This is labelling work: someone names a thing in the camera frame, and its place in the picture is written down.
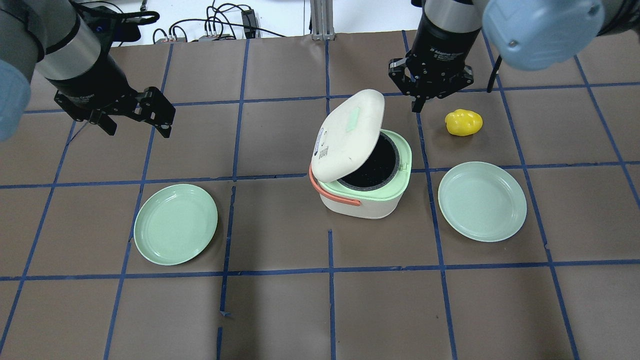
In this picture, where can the yellow toy pepper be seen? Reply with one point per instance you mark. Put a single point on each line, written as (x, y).
(462, 122)

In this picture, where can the white rice cooker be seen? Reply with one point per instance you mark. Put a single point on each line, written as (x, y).
(358, 168)

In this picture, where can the green plate near right arm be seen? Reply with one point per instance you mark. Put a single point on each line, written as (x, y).
(482, 202)

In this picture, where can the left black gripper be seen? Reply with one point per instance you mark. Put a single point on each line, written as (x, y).
(91, 82)

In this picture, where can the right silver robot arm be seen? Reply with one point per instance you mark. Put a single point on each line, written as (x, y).
(530, 35)

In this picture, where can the aluminium frame post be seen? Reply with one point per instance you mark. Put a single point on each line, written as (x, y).
(322, 20)

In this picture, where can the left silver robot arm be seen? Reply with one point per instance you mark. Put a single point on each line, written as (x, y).
(69, 43)

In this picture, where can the green plate near left arm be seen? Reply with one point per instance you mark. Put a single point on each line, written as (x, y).
(175, 224)

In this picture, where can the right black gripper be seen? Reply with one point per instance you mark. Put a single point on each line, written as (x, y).
(446, 44)

